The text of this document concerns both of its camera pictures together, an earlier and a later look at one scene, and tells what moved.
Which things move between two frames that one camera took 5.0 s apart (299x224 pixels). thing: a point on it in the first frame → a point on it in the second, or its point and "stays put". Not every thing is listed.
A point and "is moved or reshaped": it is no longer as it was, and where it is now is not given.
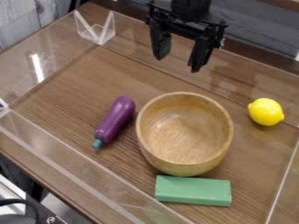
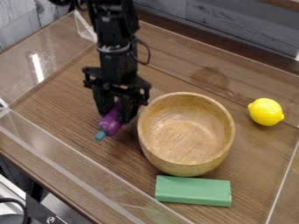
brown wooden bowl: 184,130 stays put
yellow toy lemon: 266,111 stays put
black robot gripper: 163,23 → 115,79
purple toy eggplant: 118,119 is moved or reshaped
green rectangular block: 192,190 stays put
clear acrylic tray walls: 160,128 stays put
